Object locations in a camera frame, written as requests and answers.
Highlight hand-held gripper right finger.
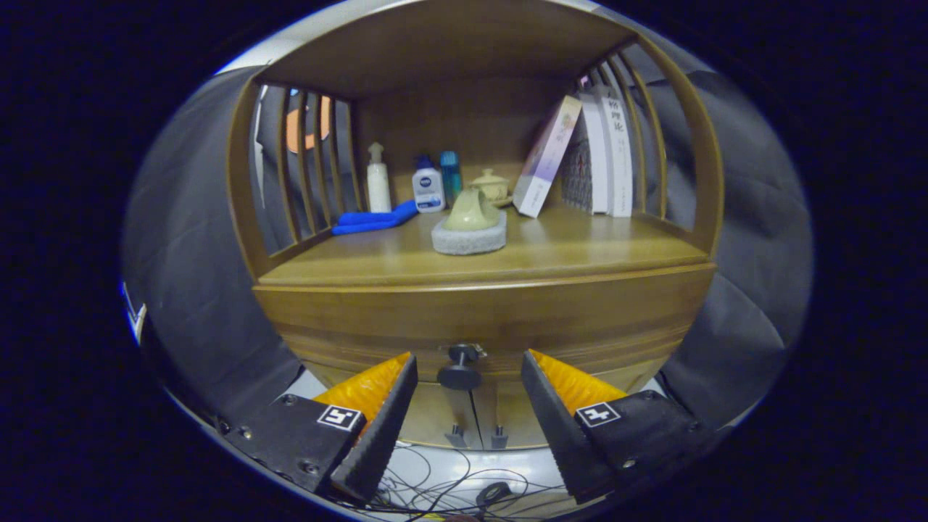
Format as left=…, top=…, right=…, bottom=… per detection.
left=521, top=349, right=729, bottom=506

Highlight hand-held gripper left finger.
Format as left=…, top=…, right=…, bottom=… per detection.
left=217, top=352, right=419, bottom=505

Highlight black drawer knob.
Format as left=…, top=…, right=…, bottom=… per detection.
left=437, top=344, right=485, bottom=391

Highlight wooden drawer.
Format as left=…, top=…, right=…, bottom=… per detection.
left=254, top=265, right=717, bottom=385

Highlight pale green handled scrub brush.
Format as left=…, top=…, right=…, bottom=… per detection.
left=431, top=188, right=508, bottom=256

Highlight wooden cabinet door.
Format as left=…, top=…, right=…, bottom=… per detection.
left=397, top=381, right=479, bottom=450
left=475, top=381, right=553, bottom=450

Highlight wooden countertop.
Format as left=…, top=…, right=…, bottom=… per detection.
left=257, top=203, right=711, bottom=287

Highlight wooden cabinet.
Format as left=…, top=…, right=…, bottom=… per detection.
left=226, top=0, right=726, bottom=454

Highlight blue folded cloth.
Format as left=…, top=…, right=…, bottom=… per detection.
left=331, top=200, right=420, bottom=236

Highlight white pump bottle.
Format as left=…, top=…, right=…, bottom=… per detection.
left=366, top=141, right=392, bottom=214

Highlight white blue-capped lotion bottle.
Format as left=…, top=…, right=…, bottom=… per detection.
left=412, top=154, right=447, bottom=214

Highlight dark patterned book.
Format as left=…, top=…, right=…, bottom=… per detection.
left=562, top=130, right=594, bottom=213

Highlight beige lidded teacup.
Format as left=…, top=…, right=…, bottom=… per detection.
left=470, top=168, right=513, bottom=207

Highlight teal slim bottle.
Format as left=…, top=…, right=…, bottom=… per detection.
left=439, top=151, right=463, bottom=207

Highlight white equipment stand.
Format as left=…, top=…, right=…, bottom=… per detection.
left=123, top=283, right=148, bottom=346

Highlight pink purple book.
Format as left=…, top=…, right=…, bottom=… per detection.
left=512, top=94, right=583, bottom=219

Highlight plain white book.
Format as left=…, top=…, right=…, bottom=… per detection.
left=578, top=91, right=613, bottom=215

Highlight white book with black characters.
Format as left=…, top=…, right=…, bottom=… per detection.
left=598, top=86, right=635, bottom=218

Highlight black floor cables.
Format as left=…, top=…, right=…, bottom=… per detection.
left=362, top=442, right=573, bottom=520

